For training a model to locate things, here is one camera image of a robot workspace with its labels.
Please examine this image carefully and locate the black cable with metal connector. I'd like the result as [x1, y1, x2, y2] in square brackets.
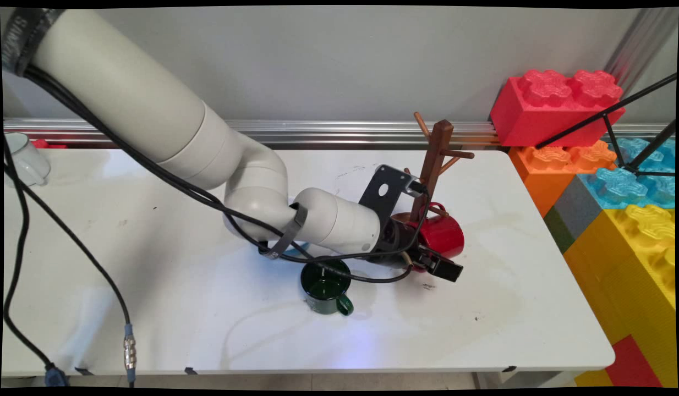
[3, 162, 138, 384]

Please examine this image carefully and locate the black camera cable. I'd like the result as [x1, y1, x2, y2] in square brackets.
[21, 64, 434, 262]

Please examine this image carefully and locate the black tripod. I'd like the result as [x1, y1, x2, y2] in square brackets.
[536, 73, 679, 178]

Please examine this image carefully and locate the white enamel mug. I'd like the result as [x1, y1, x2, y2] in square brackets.
[4, 132, 52, 189]

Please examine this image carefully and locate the orange toy brick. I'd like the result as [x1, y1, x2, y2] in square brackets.
[508, 140, 617, 218]

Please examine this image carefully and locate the large red toy brick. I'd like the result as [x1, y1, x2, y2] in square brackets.
[489, 69, 627, 149]

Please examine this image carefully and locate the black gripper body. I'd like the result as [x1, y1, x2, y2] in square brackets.
[371, 216, 429, 271]

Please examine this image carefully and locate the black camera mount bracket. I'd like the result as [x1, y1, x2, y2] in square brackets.
[358, 164, 423, 224]

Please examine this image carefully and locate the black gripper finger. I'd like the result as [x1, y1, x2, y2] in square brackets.
[418, 247, 464, 283]

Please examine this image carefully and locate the light blue toy brick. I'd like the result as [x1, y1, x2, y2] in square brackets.
[578, 136, 677, 211]

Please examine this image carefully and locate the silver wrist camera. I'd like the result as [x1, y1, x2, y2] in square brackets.
[403, 176, 429, 197]

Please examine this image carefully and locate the aluminium rail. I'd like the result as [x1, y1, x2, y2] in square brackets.
[4, 118, 676, 151]

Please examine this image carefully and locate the large yellow toy brick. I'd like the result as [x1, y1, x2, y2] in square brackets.
[562, 204, 679, 388]

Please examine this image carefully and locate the aluminium vertical profile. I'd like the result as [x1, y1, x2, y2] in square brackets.
[604, 8, 679, 95]

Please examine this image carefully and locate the small red toy brick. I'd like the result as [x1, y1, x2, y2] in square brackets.
[604, 334, 663, 388]

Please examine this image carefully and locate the red enamel mug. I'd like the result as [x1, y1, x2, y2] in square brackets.
[406, 202, 466, 273]

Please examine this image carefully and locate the grey velcro strap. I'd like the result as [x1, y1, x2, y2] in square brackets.
[260, 202, 309, 261]

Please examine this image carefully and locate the green toy brick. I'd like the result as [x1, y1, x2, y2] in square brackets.
[543, 206, 576, 254]

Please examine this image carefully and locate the green enamel mug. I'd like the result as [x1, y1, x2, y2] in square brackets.
[300, 256, 355, 317]

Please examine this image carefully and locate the wooden mug tree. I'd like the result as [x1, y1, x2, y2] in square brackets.
[393, 112, 475, 232]

